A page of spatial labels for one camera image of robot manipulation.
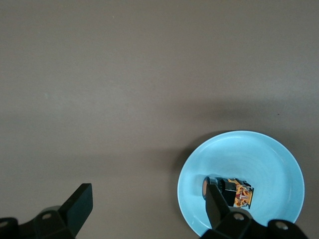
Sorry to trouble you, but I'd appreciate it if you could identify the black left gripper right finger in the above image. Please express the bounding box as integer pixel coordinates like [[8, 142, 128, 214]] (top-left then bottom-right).
[[201, 184, 261, 239]]

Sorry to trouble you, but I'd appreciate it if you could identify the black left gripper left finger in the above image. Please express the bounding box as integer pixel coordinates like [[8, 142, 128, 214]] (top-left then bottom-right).
[[32, 183, 94, 239]]

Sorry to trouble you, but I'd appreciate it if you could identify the orange black pushbutton switch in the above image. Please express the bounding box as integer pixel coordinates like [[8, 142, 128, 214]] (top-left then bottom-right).
[[201, 175, 255, 211]]

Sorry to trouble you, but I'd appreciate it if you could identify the light blue round plate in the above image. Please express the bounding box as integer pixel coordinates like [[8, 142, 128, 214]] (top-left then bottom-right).
[[177, 130, 305, 237]]

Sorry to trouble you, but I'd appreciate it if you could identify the brown table cover mat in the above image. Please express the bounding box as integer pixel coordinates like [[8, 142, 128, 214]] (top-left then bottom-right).
[[0, 0, 319, 239]]

